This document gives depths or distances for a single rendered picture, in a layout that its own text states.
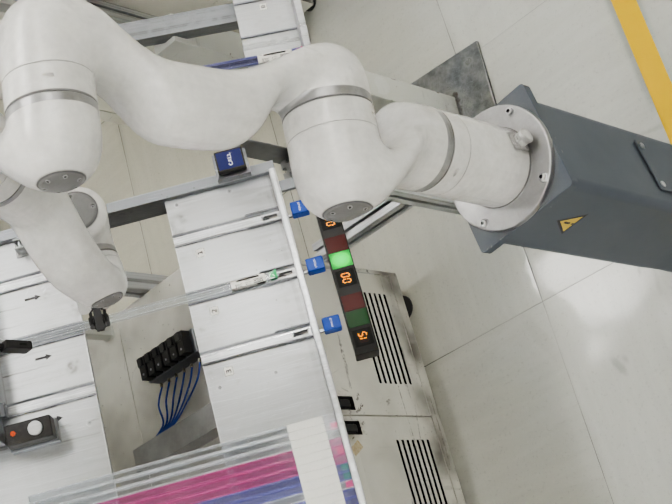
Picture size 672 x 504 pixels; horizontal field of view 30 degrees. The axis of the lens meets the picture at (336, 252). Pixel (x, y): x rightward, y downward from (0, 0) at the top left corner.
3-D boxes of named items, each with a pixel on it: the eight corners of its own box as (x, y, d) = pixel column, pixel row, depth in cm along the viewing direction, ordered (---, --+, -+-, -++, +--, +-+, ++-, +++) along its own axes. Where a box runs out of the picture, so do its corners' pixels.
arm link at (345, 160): (443, 91, 172) (320, 54, 155) (473, 215, 166) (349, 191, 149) (381, 128, 180) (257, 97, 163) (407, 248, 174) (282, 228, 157)
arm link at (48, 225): (55, 232, 150) (146, 294, 179) (12, 124, 156) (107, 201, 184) (-10, 266, 151) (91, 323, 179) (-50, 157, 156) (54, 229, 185)
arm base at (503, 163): (522, 80, 186) (442, 53, 173) (575, 183, 178) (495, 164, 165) (435, 155, 196) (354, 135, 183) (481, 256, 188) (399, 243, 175)
